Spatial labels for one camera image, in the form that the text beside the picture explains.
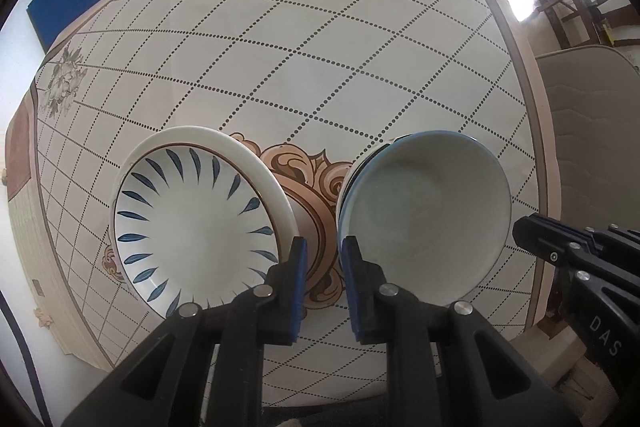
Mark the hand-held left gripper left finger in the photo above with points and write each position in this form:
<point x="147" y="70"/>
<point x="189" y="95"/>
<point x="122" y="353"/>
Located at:
<point x="300" y="277"/>

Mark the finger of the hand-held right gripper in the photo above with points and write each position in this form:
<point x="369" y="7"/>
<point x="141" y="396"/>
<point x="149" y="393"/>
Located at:
<point x="540" y="234"/>

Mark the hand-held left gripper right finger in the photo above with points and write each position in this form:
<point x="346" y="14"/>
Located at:
<point x="350" y="287"/>

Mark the white plate grey swirl print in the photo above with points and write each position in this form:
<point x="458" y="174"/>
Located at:
<point x="270" y="187"/>

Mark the pale bowl blue rim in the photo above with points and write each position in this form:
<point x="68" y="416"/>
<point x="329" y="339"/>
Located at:
<point x="430" y="217"/>

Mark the blue leaf pattern plate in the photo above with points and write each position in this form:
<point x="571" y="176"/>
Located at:
<point x="200" y="227"/>

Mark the white bowl dark rim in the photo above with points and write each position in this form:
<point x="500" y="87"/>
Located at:
<point x="357" y="172"/>

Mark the pale wooden stool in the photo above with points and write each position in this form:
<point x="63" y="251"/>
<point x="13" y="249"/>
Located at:
<point x="560" y="342"/>

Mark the wooden chair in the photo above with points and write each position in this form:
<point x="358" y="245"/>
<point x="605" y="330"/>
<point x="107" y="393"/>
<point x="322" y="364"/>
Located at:
<point x="570" y="12"/>

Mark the patterned tablecloth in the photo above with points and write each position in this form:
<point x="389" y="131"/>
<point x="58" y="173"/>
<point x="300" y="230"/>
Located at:
<point x="250" y="57"/>

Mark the blue mat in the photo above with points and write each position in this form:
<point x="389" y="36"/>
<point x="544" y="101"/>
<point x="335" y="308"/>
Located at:
<point x="65" y="2"/>

